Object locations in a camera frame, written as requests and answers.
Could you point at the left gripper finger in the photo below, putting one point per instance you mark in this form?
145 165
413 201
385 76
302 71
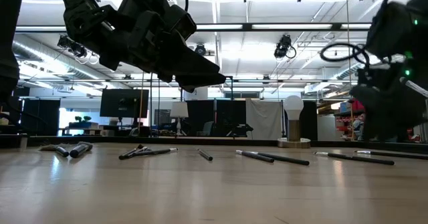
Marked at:
200 83
190 63

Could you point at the black pen silver tip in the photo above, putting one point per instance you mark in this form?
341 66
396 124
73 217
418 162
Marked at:
78 150
357 159
128 154
157 151
205 155
63 152
284 159
394 154
140 150
255 156

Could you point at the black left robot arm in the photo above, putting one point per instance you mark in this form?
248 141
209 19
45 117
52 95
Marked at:
87 23

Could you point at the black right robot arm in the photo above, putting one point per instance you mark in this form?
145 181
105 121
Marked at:
398 26

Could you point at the shelf with red items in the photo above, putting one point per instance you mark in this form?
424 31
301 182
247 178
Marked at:
349 120

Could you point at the black ceiling spotlight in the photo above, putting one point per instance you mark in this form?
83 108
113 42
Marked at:
200 49

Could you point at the white table lamp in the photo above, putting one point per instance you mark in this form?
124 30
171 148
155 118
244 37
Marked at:
179 110

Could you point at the black partition panels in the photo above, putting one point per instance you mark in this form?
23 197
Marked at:
214 117

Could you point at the black background monitor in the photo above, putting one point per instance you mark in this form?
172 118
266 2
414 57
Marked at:
123 103

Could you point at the white hanging sheet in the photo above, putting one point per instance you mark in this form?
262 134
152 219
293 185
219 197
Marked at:
264 118

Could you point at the white light bulb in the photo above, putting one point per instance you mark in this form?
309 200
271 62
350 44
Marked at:
293 107

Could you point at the green potted plants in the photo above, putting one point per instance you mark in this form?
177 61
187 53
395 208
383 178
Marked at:
83 118

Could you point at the ceiling light strip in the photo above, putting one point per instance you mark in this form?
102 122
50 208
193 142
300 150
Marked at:
291 26

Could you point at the black metal table frame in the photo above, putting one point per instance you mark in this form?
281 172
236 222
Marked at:
200 140

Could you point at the black ceiling camera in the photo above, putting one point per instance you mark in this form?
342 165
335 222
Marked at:
72 47
283 47

